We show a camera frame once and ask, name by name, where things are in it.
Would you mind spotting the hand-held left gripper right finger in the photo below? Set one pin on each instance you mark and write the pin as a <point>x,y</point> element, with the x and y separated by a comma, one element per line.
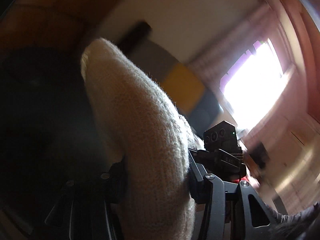
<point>197,187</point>

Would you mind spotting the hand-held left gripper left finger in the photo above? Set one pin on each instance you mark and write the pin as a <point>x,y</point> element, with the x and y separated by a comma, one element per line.
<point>112,180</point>

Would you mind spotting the cream knit sweater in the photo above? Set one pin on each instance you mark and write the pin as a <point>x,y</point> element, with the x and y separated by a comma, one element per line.
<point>140,130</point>

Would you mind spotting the person's right forearm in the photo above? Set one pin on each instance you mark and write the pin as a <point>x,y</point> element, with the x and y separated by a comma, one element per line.
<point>297,222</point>

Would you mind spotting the bright window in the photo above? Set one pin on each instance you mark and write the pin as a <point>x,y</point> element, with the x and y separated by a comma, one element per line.
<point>250,92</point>

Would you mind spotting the pink patterned curtain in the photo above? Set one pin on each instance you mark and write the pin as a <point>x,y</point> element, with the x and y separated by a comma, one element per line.
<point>212,62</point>

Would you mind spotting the black upright board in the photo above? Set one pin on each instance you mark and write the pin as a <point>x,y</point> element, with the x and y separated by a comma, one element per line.
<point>137,35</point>

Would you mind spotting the wooden wardrobe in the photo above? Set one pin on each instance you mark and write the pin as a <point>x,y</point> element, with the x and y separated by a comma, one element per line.
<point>37,17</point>

